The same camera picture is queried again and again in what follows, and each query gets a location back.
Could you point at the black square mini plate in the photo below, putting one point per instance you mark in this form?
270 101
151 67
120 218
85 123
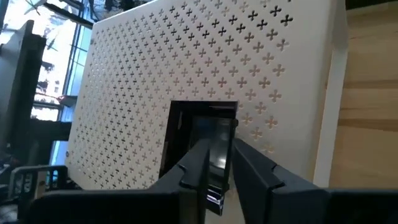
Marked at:
202 124

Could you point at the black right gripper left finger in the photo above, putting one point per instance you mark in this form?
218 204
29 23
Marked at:
192 174

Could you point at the white perforated metal shelf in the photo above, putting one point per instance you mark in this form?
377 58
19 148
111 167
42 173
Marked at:
298 109

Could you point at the large window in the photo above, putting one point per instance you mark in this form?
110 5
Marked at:
59 46

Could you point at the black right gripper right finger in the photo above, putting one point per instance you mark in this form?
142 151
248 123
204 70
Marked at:
264 193

